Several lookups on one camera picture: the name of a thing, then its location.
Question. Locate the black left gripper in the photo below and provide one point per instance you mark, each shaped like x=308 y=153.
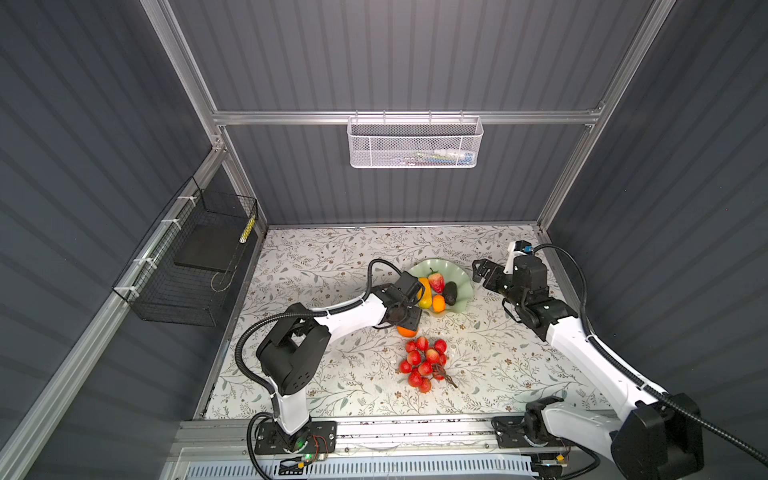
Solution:
x=414 y=321

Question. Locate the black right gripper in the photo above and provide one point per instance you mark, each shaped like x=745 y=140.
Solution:
x=496 y=272

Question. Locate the large fake orange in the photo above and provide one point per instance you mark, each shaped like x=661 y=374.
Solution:
x=407 y=332

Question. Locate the yellow fake corn cob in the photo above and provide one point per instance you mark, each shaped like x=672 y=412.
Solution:
x=425 y=294

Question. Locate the small fake orange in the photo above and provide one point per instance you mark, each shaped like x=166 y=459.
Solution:
x=438 y=304

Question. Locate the dark fake avocado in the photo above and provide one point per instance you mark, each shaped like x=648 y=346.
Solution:
x=450 y=293

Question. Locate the red fake grape bunch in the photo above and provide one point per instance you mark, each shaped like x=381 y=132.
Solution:
x=425 y=364

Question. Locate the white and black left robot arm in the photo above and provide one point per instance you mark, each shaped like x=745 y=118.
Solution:
x=291 y=352

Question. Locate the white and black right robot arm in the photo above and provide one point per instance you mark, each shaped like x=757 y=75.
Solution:
x=646 y=438

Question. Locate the green wavy fruit bowl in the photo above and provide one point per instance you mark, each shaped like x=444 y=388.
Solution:
x=451 y=273

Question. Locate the items in white basket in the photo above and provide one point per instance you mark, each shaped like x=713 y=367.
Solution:
x=448 y=158

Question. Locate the yellow marker pen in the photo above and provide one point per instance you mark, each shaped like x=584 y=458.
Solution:
x=243 y=238

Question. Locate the black foam pad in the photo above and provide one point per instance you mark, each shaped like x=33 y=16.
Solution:
x=213 y=248

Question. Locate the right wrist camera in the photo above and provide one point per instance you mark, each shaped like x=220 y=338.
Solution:
x=515 y=249

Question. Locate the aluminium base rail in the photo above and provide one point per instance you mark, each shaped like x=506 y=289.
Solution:
x=456 y=446

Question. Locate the white wire mesh basket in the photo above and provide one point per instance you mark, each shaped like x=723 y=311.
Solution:
x=377 y=142

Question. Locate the black wire basket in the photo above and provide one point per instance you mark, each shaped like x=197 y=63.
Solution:
x=157 y=290

